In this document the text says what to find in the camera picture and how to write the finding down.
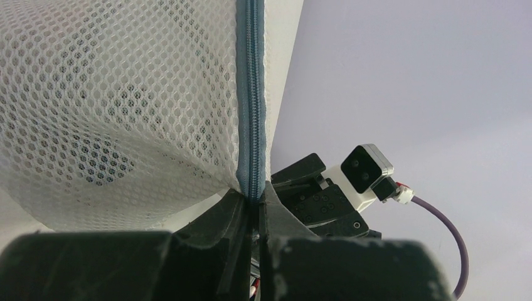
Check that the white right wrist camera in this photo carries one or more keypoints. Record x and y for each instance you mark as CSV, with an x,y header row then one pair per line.
x,y
364,177

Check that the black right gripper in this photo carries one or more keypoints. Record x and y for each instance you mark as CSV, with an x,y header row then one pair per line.
x,y
318,202

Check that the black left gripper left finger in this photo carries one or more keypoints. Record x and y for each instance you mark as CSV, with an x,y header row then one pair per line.
x,y
209,259

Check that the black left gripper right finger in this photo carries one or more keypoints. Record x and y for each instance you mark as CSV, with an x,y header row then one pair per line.
x,y
296,264

